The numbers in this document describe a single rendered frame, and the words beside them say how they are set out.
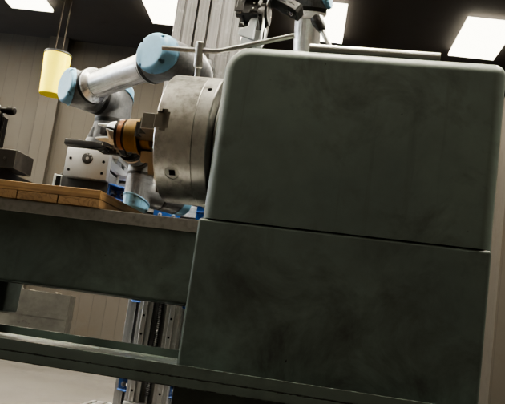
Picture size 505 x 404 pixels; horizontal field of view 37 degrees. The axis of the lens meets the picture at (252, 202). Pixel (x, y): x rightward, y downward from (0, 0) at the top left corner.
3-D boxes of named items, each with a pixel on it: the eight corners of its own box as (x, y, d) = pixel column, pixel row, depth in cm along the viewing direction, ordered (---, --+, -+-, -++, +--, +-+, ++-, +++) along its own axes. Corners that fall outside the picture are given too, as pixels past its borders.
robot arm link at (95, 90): (87, 118, 255) (200, 82, 218) (49, 105, 244) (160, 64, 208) (91, 84, 258) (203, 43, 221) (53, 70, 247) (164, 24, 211)
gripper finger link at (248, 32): (236, 52, 188) (242, 22, 191) (259, 54, 187) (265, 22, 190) (234, 45, 185) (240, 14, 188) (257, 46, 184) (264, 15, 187)
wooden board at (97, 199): (147, 231, 204) (149, 216, 205) (98, 208, 169) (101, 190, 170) (43, 219, 210) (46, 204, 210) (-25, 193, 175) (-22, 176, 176)
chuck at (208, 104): (230, 205, 202) (241, 86, 201) (199, 211, 172) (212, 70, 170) (217, 204, 203) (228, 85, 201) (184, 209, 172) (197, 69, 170)
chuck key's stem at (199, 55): (190, 88, 186) (194, 40, 185) (193, 89, 188) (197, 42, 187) (198, 89, 186) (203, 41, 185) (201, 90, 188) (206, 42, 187)
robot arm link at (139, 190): (163, 216, 217) (168, 179, 219) (132, 208, 209) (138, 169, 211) (145, 216, 223) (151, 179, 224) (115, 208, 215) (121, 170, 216)
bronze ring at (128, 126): (161, 125, 195) (127, 122, 196) (151, 114, 186) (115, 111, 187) (155, 160, 193) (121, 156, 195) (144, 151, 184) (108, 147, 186)
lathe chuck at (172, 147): (217, 204, 203) (228, 85, 201) (184, 209, 172) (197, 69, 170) (185, 199, 205) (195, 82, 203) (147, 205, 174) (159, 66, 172)
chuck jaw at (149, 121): (183, 127, 185) (171, 110, 174) (180, 146, 184) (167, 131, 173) (140, 123, 187) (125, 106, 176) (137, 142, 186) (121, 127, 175)
